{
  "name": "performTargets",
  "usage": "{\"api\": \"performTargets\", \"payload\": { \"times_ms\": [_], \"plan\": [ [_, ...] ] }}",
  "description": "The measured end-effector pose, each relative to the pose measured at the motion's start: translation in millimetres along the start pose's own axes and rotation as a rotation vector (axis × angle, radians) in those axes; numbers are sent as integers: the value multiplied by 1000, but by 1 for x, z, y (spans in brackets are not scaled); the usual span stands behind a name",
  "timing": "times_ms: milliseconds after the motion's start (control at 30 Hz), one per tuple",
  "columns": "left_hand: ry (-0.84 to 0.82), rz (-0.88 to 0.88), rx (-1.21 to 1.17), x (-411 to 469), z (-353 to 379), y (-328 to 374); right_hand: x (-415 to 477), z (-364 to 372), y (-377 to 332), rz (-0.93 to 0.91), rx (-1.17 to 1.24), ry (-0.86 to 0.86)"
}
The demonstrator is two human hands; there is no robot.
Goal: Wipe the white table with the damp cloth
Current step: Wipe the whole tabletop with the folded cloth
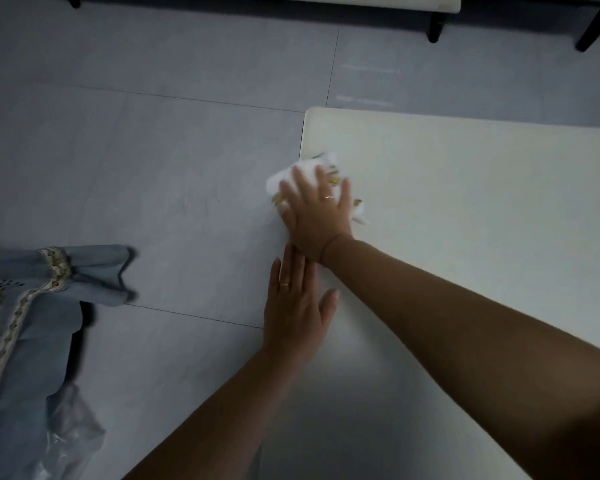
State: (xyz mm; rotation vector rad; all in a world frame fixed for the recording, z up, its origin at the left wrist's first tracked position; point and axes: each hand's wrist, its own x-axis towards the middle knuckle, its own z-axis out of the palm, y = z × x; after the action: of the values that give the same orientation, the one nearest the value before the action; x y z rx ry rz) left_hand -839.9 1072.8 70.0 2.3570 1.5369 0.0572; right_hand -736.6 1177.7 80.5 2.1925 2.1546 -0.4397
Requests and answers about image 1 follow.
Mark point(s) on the clear plastic bag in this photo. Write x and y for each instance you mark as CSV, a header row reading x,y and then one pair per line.
x,y
70,434

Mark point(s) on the white table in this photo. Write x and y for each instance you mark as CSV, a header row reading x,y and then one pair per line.
x,y
480,194

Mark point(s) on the person's right forearm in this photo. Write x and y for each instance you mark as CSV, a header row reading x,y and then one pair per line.
x,y
480,354

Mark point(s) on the person's left forearm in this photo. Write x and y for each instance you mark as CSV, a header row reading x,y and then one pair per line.
x,y
220,424

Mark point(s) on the person's left hand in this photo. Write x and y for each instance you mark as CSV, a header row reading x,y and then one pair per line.
x,y
295,314

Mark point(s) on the white patterned cleaning cloth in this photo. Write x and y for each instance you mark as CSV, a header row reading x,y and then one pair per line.
x,y
275,187

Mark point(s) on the person's right hand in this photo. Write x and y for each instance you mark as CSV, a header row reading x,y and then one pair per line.
x,y
315,224

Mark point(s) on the blue embroidered sofa cover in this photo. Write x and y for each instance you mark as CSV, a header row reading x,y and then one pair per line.
x,y
15,369

